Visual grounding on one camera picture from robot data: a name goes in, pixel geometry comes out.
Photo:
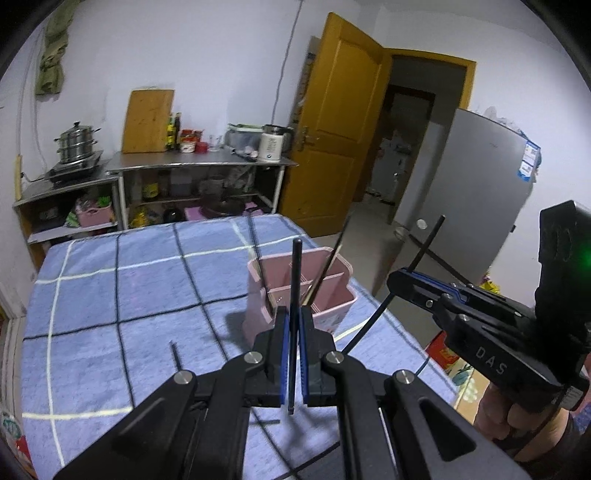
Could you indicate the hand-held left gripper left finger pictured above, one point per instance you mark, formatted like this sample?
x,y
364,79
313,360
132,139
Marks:
x,y
284,369

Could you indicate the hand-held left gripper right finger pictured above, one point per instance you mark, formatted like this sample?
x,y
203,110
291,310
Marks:
x,y
304,369

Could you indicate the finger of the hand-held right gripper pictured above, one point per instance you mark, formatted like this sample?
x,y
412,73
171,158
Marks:
x,y
429,280
413,293

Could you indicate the pink utensil holder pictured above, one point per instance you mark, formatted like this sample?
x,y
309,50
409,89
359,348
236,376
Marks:
x,y
263,318

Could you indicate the person's right hand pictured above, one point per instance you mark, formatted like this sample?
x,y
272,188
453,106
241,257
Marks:
x,y
512,424

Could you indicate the red printed box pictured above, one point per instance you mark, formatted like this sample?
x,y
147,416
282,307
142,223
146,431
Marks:
x,y
445,357

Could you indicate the grey refrigerator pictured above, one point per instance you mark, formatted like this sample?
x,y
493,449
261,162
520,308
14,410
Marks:
x,y
466,184

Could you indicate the yellow wooden door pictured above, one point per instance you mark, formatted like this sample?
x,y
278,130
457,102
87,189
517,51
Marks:
x,y
337,129

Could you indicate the blue checked tablecloth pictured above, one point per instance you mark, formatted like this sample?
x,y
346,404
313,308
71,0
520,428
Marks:
x,y
115,300

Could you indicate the white electric kettle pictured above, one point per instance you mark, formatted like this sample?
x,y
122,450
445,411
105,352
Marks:
x,y
270,146

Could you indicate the yellow jar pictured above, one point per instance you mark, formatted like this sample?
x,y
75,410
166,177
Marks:
x,y
150,191

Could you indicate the clear plastic container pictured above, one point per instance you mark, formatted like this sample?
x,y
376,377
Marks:
x,y
240,138

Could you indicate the steel kitchen table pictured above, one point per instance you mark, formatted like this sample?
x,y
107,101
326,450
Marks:
x,y
184,159

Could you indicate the clear glass cup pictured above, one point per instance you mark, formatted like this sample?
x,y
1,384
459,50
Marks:
x,y
214,144

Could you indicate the small red jar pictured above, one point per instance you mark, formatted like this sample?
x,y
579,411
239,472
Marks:
x,y
201,147

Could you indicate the pink plastic basket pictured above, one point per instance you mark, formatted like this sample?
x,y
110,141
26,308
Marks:
x,y
94,218

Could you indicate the red label jar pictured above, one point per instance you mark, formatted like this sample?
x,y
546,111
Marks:
x,y
187,145

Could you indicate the dark sauce bottle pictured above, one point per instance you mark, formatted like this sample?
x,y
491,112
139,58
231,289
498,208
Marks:
x,y
173,134

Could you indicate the wooden cutting board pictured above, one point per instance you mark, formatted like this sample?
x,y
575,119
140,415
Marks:
x,y
147,122

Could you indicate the black induction cooker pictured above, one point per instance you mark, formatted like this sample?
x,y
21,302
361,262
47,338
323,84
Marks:
x,y
74,168

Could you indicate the wooden shelf cabinet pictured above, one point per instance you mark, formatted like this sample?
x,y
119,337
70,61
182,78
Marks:
x,y
41,194

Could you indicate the steel steamer pot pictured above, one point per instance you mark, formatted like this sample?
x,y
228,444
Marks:
x,y
76,145

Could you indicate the green hanging cloth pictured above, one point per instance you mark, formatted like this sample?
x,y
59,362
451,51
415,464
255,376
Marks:
x,y
53,50

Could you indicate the yellow door frame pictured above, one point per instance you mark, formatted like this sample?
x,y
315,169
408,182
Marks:
x,y
434,56

